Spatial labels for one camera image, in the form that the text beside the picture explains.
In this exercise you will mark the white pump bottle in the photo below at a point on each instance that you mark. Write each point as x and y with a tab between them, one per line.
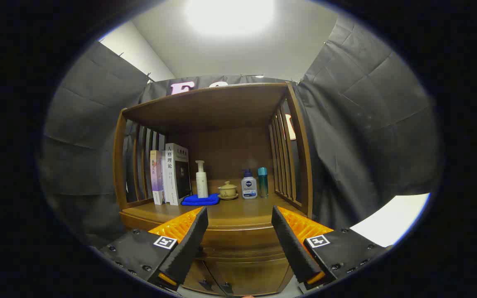
201	182

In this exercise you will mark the purple book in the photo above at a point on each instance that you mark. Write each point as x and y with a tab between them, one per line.
156	174

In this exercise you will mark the blue folded cloth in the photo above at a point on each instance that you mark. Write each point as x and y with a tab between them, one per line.
199	200

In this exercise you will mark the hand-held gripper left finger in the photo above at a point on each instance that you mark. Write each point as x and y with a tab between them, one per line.
189	248

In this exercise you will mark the thin white book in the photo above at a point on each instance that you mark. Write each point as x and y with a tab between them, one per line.
165	182

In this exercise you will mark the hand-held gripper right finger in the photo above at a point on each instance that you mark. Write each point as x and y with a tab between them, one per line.
292	248

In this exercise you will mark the white side cabinet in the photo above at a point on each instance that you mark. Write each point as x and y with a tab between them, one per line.
391	219

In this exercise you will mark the thick white and black book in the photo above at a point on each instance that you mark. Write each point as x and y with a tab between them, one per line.
178	174

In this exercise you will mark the teal bottle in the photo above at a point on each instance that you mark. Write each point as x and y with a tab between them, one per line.
263	182

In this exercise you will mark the beige lidded teacup with saucer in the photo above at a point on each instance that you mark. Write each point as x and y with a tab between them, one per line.
227	191

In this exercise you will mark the wooden cabinet door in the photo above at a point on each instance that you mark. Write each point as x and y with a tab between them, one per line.
195	275
259	275

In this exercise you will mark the white bottle with blue cap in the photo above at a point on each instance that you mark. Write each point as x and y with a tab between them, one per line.
249	188

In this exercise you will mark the brown wooden cabinet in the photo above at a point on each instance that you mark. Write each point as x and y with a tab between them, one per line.
230	153

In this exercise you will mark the brown wooden countertop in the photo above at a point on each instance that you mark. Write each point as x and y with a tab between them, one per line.
242	211

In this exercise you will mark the brown wooden drawer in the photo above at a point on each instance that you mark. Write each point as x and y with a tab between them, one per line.
242	244

